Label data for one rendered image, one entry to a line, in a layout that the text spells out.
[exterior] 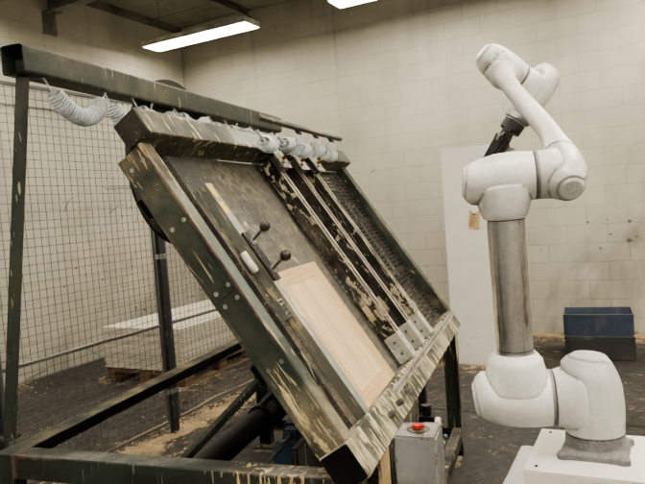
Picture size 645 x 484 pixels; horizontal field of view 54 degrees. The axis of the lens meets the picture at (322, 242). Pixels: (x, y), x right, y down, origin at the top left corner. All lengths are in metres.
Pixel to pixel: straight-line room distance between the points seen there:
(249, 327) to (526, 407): 0.81
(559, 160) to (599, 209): 5.52
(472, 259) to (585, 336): 1.24
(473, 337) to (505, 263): 4.44
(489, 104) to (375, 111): 1.38
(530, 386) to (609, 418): 0.21
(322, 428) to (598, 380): 0.77
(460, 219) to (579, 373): 4.32
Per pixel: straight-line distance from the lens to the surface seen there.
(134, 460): 2.30
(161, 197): 2.01
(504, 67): 2.16
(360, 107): 7.98
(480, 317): 6.12
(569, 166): 1.73
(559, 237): 7.31
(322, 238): 2.78
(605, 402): 1.86
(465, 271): 6.08
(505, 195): 1.72
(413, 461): 1.86
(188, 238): 1.97
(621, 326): 6.35
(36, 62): 2.42
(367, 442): 2.00
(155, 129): 2.08
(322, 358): 2.11
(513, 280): 1.77
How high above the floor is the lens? 1.58
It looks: 3 degrees down
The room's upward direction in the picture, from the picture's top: 4 degrees counter-clockwise
